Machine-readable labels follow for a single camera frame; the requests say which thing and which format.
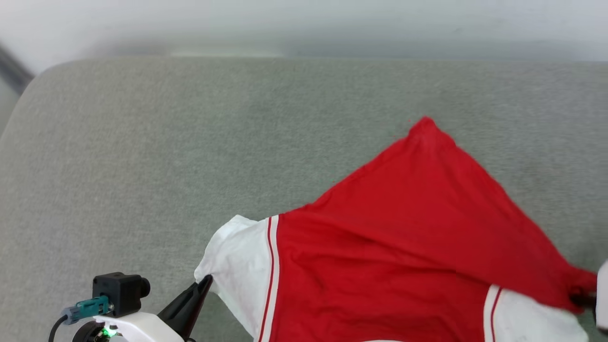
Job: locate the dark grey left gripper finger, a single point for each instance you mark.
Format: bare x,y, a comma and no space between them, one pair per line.
190,306

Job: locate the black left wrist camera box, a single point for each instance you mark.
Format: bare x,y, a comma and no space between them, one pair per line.
118,292

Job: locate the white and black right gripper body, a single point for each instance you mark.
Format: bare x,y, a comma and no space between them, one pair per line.
603,294

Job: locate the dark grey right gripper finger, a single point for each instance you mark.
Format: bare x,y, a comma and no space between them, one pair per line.
583,300

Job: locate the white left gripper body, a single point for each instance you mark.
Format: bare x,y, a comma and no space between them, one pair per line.
137,330

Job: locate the red garment with white sleeves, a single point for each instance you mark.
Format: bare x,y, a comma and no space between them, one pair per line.
403,237

